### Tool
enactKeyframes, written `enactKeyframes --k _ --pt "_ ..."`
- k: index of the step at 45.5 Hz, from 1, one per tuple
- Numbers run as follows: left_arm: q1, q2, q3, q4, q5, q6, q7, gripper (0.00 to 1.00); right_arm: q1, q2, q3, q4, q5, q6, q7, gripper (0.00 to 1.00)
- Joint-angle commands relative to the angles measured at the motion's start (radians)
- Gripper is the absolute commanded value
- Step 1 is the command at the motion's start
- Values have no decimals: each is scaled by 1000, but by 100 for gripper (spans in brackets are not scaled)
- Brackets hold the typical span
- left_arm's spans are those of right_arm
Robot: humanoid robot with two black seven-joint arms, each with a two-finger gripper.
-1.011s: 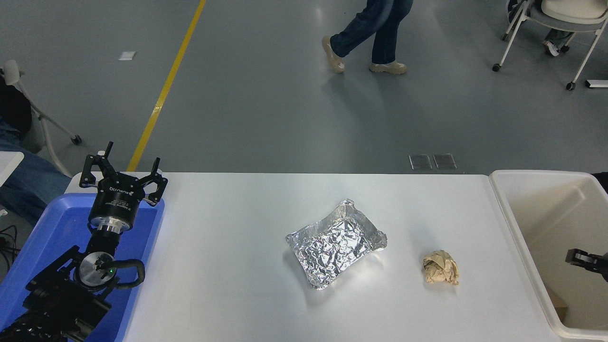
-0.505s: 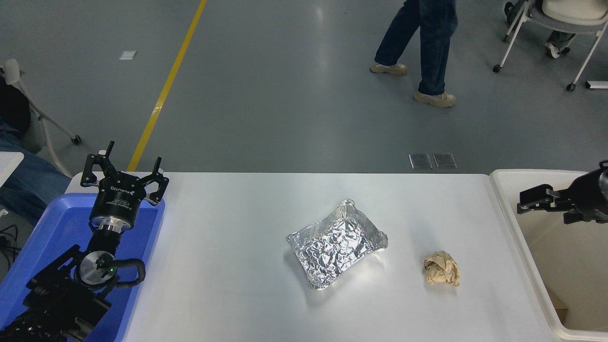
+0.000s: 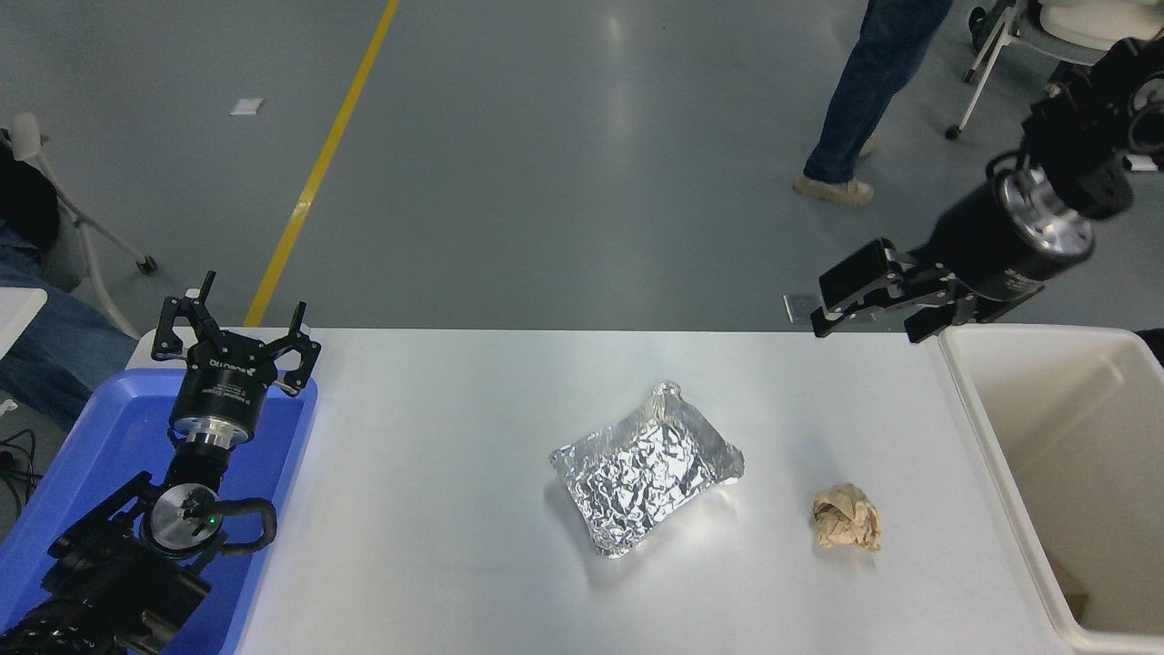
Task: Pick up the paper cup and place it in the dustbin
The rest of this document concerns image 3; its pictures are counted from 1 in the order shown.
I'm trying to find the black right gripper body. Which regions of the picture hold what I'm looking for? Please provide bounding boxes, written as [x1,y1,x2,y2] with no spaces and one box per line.
[918,180,1047,301]

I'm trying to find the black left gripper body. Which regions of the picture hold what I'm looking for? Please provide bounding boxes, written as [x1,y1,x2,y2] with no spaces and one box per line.
[171,331,290,423]

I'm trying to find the blue plastic tray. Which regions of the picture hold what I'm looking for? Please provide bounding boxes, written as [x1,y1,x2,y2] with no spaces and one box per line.
[0,368,319,655]

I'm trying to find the white wheeled chair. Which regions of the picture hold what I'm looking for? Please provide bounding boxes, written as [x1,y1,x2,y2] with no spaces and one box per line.
[946,0,1164,142]
[5,114,157,342]

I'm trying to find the white side table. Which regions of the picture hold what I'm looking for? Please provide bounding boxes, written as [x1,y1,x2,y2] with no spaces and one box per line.
[0,287,48,358]

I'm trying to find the large pale plastic bin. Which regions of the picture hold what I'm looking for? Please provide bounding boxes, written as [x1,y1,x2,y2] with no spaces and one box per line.
[937,325,1164,652]

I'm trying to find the crumpled tan paper ball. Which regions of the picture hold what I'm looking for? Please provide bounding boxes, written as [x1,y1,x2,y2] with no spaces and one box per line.
[812,483,883,552]

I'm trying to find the crumpled silver foil tray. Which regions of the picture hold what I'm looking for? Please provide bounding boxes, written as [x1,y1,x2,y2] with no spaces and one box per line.
[549,381,746,558]

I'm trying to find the black floor cables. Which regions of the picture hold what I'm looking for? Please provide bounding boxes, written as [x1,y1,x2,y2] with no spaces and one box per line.
[0,429,37,510]

